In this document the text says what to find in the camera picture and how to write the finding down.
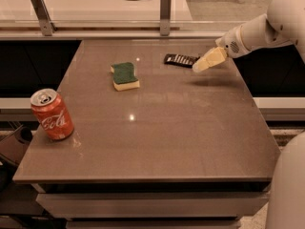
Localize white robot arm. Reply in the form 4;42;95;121
193;0;305;229

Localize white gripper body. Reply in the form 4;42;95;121
215;26;250;58

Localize green yellow sponge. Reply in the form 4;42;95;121
111;62;140;92

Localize middle metal railing bracket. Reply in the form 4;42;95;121
160;0;172;36

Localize metal railing bracket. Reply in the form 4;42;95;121
160;0;172;36
30;0;56;36

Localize red coke can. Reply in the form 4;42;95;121
30;89;74;140

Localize left metal railing bracket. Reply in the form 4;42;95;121
30;0;56;36

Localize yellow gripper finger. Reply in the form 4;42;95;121
193;47;227;73

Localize dark chair at left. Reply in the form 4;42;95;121
0;126;32;167

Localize black rxbar chocolate bar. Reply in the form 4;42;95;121
163;53;198;68

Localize grey cabinet drawer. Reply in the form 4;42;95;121
36;192;269;219

